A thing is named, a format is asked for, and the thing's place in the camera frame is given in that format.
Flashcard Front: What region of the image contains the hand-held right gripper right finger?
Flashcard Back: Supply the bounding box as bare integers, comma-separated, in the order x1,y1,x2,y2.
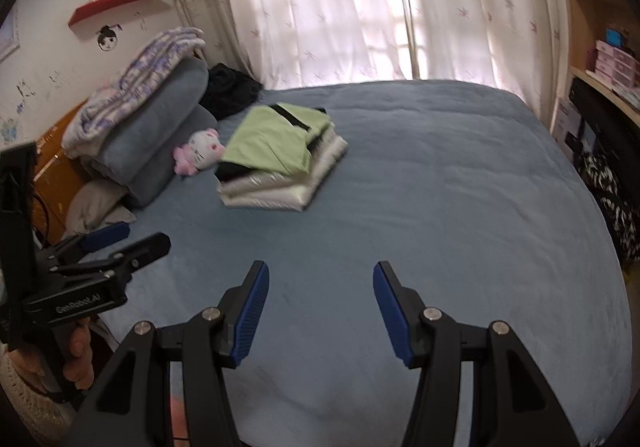
372,261,571,447

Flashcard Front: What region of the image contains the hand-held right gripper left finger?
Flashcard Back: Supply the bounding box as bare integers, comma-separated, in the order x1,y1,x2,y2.
75,260,271,447

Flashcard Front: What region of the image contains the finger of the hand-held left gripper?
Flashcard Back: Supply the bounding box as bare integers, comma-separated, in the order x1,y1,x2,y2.
50,222,132,262
55,233,172,282

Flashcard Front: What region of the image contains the white puffer jacket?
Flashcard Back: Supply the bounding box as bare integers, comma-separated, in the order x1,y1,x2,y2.
218,132,348,214

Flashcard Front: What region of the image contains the green black hooded jacket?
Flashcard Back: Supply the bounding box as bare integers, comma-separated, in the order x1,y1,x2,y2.
216,103,335,180

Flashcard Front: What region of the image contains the person's left forearm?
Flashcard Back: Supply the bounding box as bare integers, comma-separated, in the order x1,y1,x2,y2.
0,347,81,438

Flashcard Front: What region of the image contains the person's left hand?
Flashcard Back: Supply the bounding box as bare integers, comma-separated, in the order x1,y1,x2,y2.
60,316,97,392

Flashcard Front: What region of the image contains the beige pillow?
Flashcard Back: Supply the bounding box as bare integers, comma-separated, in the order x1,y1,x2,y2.
65,179,136,235

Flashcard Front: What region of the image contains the wooden headboard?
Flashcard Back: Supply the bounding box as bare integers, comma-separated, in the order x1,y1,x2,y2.
30,102,96,248

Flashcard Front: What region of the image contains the pink white plush toy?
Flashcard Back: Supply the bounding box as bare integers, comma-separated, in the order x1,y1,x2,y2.
173,128,224,176

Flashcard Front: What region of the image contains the grey folded blanket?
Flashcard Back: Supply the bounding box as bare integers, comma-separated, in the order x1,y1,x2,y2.
82,58,218,208

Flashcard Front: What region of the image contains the purple white patterned blanket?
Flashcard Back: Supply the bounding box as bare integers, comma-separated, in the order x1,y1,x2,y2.
62,27,207,160

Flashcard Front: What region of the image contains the black white patterned cloth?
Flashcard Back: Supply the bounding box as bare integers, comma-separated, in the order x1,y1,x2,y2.
575,149,640,263

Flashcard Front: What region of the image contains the white printed box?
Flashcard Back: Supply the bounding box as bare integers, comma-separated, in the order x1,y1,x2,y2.
552,97,583,145

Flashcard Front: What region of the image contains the white floral curtain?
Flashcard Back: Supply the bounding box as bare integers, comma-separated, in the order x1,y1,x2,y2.
152,0,571,112

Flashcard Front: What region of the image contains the stack of pink boxes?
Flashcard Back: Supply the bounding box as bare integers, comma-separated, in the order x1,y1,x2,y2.
592,39,640,88

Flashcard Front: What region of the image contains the blue box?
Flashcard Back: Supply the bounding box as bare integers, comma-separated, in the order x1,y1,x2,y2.
605,27,631,50

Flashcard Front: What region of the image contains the wooden bookshelf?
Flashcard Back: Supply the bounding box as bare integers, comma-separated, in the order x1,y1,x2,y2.
547,0,640,138

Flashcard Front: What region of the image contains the cartoon face wall sticker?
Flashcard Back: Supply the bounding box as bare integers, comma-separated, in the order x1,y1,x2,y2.
96,24,123,52

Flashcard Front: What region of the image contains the red wall shelf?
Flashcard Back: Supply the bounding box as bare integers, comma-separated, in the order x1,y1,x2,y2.
68,0,167,26

